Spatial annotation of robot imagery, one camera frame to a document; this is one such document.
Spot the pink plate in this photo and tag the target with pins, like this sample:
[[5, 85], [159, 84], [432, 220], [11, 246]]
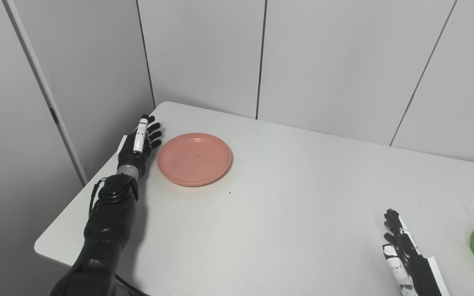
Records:
[[194, 159]]

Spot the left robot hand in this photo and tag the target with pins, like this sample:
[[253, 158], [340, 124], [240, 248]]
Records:
[[138, 146]]

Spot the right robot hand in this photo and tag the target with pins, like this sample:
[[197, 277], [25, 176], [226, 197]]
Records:
[[412, 263]]

